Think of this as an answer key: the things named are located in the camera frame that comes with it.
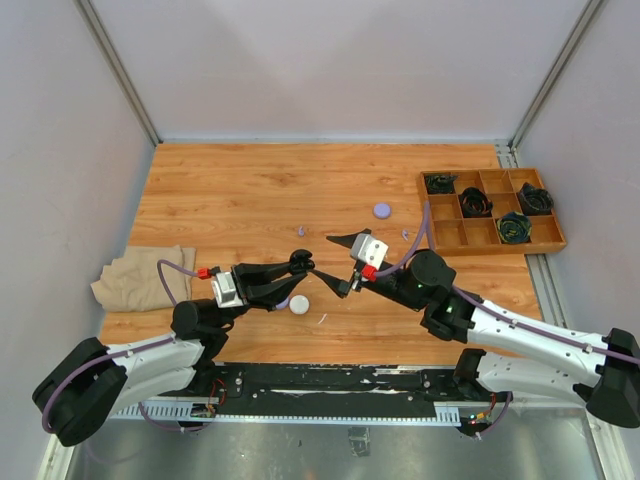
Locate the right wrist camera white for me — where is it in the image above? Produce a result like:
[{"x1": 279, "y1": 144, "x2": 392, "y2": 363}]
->
[{"x1": 350, "y1": 233, "x2": 389, "y2": 270}]

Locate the rolled dark tie right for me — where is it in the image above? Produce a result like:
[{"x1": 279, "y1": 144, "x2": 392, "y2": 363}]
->
[{"x1": 517, "y1": 182, "x2": 554, "y2": 216}]

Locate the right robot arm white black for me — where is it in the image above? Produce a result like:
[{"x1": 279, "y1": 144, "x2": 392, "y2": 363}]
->
[{"x1": 316, "y1": 229, "x2": 639, "y2": 429}]

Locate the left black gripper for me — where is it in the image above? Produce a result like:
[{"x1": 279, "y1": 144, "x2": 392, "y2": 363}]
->
[{"x1": 214, "y1": 260, "x2": 307, "y2": 330}]

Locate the black earbud charging case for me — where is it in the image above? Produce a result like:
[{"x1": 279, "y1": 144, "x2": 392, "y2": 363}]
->
[{"x1": 288, "y1": 249, "x2": 315, "y2": 275}]

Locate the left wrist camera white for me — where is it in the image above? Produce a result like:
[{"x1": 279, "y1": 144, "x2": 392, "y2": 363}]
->
[{"x1": 211, "y1": 272, "x2": 245, "y2": 309}]

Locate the rolled dark tie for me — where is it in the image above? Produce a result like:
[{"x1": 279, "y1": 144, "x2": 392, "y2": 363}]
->
[
  {"x1": 517, "y1": 182, "x2": 554, "y2": 216},
  {"x1": 424, "y1": 174, "x2": 458, "y2": 195}
]

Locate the rolled black tie centre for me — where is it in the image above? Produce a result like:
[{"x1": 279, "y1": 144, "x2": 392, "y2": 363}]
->
[{"x1": 459, "y1": 187, "x2": 493, "y2": 218}]

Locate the purple charging case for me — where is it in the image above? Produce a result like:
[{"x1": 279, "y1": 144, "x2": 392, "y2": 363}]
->
[
  {"x1": 373, "y1": 202, "x2": 392, "y2": 219},
  {"x1": 275, "y1": 297, "x2": 290, "y2": 310}
]

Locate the white slotted cable duct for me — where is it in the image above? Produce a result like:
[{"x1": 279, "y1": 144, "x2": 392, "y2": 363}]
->
[{"x1": 113, "y1": 400, "x2": 462, "y2": 427}]

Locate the rolled dark tie top left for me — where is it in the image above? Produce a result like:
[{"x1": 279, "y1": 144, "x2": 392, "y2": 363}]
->
[{"x1": 424, "y1": 174, "x2": 458, "y2": 195}]

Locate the wooden compartment tray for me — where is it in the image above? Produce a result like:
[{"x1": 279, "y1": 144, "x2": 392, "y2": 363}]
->
[{"x1": 418, "y1": 168, "x2": 567, "y2": 256}]

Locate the white earbud charging case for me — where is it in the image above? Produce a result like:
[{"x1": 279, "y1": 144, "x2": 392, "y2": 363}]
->
[{"x1": 288, "y1": 295, "x2": 310, "y2": 315}]

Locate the rolled blue yellow tie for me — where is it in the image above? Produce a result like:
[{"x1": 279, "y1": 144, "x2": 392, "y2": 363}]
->
[{"x1": 496, "y1": 211, "x2": 532, "y2": 245}]

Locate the beige folded cloth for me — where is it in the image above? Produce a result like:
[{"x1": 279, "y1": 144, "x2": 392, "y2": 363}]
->
[{"x1": 91, "y1": 245, "x2": 196, "y2": 312}]

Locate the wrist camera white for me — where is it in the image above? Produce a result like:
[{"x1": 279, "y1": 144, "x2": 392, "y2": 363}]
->
[
  {"x1": 350, "y1": 233, "x2": 389, "y2": 270},
  {"x1": 211, "y1": 272, "x2": 245, "y2": 309}
]

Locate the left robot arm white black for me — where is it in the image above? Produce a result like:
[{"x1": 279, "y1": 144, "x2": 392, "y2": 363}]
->
[{"x1": 32, "y1": 251, "x2": 315, "y2": 447}]

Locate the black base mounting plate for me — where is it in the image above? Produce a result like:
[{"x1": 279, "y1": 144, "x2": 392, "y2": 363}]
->
[{"x1": 160, "y1": 363, "x2": 492, "y2": 413}]

